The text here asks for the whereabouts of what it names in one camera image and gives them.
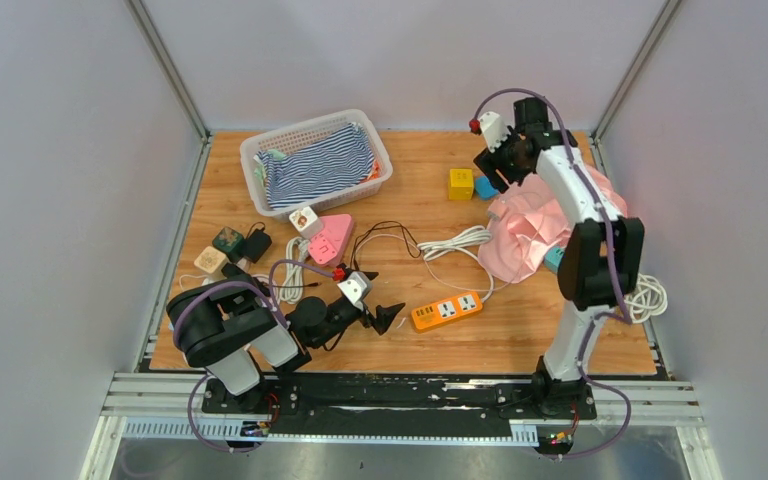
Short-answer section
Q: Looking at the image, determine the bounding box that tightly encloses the orange USB power strip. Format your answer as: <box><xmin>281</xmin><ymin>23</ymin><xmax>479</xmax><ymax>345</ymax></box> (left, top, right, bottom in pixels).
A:
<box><xmin>411</xmin><ymin>291</ymin><xmax>484</xmax><ymax>333</ymax></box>

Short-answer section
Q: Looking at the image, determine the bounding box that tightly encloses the blue plug adapter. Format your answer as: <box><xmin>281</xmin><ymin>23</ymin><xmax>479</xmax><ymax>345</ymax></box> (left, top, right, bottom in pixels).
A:
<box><xmin>474</xmin><ymin>176</ymin><xmax>499</xmax><ymax>201</ymax></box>

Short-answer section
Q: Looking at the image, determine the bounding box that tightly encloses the yellow cube socket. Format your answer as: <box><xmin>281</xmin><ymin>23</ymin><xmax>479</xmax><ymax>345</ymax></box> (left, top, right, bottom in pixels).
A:
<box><xmin>447</xmin><ymin>168</ymin><xmax>475</xmax><ymax>201</ymax></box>

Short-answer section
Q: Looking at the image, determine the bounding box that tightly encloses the teal USB power strip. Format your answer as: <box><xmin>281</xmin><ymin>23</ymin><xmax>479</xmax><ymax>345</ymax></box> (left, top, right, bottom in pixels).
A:
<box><xmin>543</xmin><ymin>246</ymin><xmax>565</xmax><ymax>274</ymax></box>

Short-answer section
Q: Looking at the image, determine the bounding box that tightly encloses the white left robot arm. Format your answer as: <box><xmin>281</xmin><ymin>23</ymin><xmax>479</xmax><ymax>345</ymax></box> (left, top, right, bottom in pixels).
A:
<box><xmin>165</xmin><ymin>264</ymin><xmax>404</xmax><ymax>413</ymax></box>

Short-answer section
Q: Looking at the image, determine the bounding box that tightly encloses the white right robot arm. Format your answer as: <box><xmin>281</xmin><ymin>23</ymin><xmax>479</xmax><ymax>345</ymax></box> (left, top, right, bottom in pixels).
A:
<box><xmin>469</xmin><ymin>88</ymin><xmax>645</xmax><ymax>418</ymax></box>

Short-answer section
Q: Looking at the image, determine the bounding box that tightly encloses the pink triangular socket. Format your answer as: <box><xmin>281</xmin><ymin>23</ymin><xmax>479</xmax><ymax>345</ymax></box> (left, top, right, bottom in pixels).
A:
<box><xmin>308</xmin><ymin>214</ymin><xmax>354</xmax><ymax>266</ymax></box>

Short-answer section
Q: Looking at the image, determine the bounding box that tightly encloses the white tiger cube socket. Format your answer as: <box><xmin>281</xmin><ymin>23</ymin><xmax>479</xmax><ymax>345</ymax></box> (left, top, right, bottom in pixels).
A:
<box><xmin>288</xmin><ymin>206</ymin><xmax>324</xmax><ymax>240</ymax></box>

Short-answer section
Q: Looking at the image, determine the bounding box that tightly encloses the dark green cube socket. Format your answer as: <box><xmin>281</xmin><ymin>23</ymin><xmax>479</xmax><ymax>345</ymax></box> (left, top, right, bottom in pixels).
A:
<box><xmin>211</xmin><ymin>226</ymin><xmax>246</xmax><ymax>264</ymax></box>

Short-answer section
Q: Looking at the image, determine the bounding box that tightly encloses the beige cube socket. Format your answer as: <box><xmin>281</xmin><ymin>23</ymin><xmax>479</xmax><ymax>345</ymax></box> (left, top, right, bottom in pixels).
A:
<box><xmin>193</xmin><ymin>246</ymin><xmax>229</xmax><ymax>282</ymax></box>

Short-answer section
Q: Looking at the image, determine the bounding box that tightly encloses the pink cloth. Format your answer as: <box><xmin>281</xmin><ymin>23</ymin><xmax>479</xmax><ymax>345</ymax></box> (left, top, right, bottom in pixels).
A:
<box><xmin>476</xmin><ymin>164</ymin><xmax>629</xmax><ymax>285</ymax></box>

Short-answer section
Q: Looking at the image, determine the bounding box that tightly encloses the black power adapter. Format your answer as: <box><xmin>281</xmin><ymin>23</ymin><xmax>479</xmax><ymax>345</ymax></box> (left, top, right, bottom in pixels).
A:
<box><xmin>243</xmin><ymin>224</ymin><xmax>272</xmax><ymax>263</ymax></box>

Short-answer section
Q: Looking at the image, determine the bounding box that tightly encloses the white plastic basket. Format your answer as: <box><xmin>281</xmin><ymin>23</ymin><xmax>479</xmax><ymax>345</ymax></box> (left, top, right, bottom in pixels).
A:
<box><xmin>239</xmin><ymin>109</ymin><xmax>393</xmax><ymax>221</ymax></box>

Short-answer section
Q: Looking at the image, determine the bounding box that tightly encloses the blue striped cloth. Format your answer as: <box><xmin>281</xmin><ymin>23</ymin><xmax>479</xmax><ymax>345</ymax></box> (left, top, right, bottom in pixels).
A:
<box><xmin>254</xmin><ymin>122</ymin><xmax>379</xmax><ymax>209</ymax></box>

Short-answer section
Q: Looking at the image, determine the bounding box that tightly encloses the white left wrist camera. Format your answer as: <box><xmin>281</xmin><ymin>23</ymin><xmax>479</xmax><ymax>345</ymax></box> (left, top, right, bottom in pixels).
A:
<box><xmin>337</xmin><ymin>271</ymin><xmax>371</xmax><ymax>310</ymax></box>

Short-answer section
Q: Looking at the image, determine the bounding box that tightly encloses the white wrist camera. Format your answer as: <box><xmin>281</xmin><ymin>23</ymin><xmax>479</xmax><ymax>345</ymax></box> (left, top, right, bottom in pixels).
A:
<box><xmin>337</xmin><ymin>271</ymin><xmax>371</xmax><ymax>310</ymax></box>
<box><xmin>478</xmin><ymin>111</ymin><xmax>511</xmax><ymax>153</ymax></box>

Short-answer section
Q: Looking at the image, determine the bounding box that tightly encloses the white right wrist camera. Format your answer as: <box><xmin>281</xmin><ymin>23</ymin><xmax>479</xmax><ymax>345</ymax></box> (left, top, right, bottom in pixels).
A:
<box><xmin>478</xmin><ymin>111</ymin><xmax>511</xmax><ymax>153</ymax></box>

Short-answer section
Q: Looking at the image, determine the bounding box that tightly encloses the black adapter cable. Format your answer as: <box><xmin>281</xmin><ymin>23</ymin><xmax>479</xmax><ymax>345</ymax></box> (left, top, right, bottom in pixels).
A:
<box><xmin>271</xmin><ymin>221</ymin><xmax>422</xmax><ymax>290</ymax></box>

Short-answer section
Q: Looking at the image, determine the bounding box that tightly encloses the white bundled cord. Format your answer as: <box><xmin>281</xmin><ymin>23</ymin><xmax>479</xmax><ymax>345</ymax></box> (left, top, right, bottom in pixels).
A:
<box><xmin>276</xmin><ymin>237</ymin><xmax>312</xmax><ymax>306</ymax></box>

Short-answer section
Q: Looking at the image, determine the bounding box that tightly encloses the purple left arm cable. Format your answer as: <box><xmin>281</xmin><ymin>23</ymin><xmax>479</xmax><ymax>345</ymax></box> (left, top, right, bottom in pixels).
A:
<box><xmin>171</xmin><ymin>259</ymin><xmax>349</xmax><ymax>455</ymax></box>

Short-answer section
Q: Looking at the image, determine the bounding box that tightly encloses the white coiled power cord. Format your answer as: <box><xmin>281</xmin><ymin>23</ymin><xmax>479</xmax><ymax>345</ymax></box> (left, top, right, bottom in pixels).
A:
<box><xmin>417</xmin><ymin>225</ymin><xmax>497</xmax><ymax>303</ymax></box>

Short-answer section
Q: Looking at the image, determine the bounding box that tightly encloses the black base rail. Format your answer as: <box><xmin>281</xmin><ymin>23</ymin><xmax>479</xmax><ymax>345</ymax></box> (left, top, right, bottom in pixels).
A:
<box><xmin>197</xmin><ymin>373</ymin><xmax>597</xmax><ymax>438</ymax></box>

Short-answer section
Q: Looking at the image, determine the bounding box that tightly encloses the white cord near yellow socket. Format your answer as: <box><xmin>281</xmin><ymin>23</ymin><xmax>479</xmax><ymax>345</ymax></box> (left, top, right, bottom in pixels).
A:
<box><xmin>622</xmin><ymin>272</ymin><xmax>670</xmax><ymax>325</ymax></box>

